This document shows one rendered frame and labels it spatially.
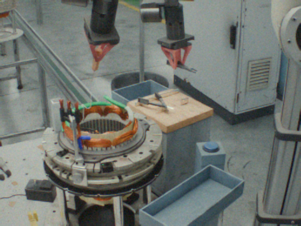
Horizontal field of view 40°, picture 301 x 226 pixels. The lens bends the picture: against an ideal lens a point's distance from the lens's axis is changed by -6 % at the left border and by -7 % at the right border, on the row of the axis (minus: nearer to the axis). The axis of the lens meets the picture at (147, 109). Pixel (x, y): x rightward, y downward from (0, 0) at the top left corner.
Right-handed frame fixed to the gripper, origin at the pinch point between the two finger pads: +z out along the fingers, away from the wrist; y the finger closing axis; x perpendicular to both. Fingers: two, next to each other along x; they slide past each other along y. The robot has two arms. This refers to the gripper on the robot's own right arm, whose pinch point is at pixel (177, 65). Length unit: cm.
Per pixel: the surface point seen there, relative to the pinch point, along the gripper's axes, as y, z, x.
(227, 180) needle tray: 18.4, 14.9, 39.2
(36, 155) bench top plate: 38, 36, -42
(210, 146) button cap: 10.2, 14.5, 24.8
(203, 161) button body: 13.8, 17.5, 25.7
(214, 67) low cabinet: -155, 81, -142
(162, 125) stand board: 14.9, 11.9, 9.6
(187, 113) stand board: 4.8, 12.0, 9.1
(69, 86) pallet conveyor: -6, 37, -99
